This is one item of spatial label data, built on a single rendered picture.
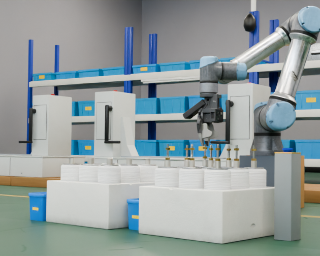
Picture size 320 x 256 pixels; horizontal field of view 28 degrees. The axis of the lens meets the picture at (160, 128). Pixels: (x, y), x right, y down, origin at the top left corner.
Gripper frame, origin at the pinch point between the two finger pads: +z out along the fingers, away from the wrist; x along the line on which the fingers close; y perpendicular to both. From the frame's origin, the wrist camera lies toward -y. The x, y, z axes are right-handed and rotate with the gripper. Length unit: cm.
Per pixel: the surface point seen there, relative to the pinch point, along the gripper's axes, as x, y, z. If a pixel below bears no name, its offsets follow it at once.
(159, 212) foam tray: -31.5, -0.2, 26.2
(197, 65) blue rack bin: 436, -261, -101
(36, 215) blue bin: -22, -72, 33
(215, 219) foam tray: -35, 25, 27
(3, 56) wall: 449, -616, -139
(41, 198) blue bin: -23, -69, 25
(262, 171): -4.8, 28.5, 11.0
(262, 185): -4.9, 28.6, 16.0
